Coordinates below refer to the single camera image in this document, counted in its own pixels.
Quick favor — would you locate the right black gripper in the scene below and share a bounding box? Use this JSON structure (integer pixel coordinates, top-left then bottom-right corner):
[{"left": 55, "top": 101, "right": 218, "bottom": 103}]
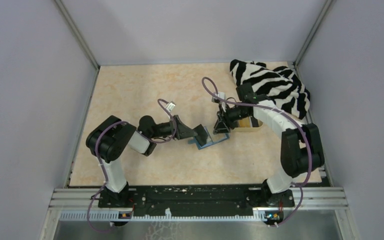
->
[{"left": 212, "top": 103, "right": 250, "bottom": 135}]

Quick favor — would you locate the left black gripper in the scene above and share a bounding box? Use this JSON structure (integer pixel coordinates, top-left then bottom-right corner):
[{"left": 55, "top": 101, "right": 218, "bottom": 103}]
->
[{"left": 150, "top": 114, "right": 198, "bottom": 140}]

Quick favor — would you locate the blue leather card holder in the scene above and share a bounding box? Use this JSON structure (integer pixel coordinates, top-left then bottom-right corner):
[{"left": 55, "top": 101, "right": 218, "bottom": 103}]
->
[{"left": 187, "top": 126, "right": 230, "bottom": 150}]

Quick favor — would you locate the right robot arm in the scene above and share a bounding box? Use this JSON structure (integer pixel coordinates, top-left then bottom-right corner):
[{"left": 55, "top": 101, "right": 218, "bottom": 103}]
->
[{"left": 212, "top": 83, "right": 325, "bottom": 206}]

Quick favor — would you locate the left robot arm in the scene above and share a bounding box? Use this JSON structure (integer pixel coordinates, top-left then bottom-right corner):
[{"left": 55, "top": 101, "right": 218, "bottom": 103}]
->
[{"left": 85, "top": 115, "right": 203, "bottom": 207}]

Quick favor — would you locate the zebra striped cloth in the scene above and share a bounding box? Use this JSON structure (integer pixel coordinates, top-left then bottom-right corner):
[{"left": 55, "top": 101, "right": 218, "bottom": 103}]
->
[{"left": 229, "top": 59, "right": 311, "bottom": 120}]

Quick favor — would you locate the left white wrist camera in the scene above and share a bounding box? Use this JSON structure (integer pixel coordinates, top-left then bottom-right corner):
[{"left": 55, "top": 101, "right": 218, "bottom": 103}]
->
[{"left": 165, "top": 101, "right": 176, "bottom": 113}]

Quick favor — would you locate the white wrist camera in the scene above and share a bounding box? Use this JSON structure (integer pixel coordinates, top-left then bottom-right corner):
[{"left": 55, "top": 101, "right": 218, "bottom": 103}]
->
[
  {"left": 215, "top": 92, "right": 226, "bottom": 112},
  {"left": 165, "top": 101, "right": 176, "bottom": 113}
]

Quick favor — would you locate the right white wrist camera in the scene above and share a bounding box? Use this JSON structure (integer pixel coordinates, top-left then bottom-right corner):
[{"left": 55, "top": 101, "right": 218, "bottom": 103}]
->
[{"left": 215, "top": 92, "right": 226, "bottom": 112}]

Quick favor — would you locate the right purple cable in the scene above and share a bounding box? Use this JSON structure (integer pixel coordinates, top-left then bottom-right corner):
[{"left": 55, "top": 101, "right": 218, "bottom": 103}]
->
[{"left": 201, "top": 76, "right": 313, "bottom": 228}]

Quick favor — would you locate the purple cable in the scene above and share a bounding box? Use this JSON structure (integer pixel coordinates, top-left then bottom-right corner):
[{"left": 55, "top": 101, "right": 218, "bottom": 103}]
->
[
  {"left": 86, "top": 98, "right": 179, "bottom": 233},
  {"left": 201, "top": 76, "right": 313, "bottom": 228}
]

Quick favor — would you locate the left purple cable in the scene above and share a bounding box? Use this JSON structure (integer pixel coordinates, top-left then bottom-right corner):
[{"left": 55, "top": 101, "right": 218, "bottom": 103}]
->
[{"left": 86, "top": 98, "right": 179, "bottom": 233}]

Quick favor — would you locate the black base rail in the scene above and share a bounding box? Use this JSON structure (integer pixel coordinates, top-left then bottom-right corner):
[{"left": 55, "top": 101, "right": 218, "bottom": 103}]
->
[{"left": 98, "top": 183, "right": 295, "bottom": 217}]

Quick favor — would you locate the white slotted cable duct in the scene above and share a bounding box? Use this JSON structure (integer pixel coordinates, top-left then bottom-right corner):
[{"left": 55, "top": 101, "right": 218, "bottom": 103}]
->
[{"left": 59, "top": 210, "right": 267, "bottom": 222}]

